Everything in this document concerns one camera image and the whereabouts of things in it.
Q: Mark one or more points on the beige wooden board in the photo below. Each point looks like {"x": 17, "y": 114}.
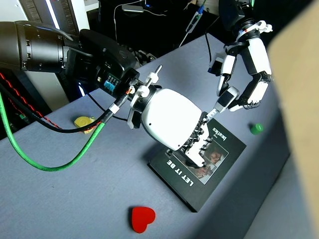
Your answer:
{"x": 296, "y": 99}

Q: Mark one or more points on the grey flat box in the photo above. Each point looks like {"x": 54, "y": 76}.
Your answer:
{"x": 132, "y": 8}

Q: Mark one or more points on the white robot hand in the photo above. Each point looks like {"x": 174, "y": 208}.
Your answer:
{"x": 258, "y": 57}
{"x": 169, "y": 117}

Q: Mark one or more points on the green cylinder block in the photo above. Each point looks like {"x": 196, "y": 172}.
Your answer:
{"x": 256, "y": 128}

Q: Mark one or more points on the white computer tower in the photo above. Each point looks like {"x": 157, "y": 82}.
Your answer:
{"x": 79, "y": 15}

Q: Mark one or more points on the grey table cloth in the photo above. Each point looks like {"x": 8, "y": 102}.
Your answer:
{"x": 62, "y": 194}

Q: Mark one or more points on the red heart block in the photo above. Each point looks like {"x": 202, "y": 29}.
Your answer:
{"x": 142, "y": 219}

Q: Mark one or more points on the white power strip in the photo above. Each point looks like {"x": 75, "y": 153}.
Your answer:
{"x": 145, "y": 58}

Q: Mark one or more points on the black Let It Be album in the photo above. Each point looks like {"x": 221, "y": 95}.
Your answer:
{"x": 224, "y": 169}

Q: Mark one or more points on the yellow block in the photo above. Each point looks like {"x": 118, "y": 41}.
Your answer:
{"x": 83, "y": 122}

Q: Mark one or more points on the grey tape measure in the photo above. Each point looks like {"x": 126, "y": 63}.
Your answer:
{"x": 228, "y": 98}

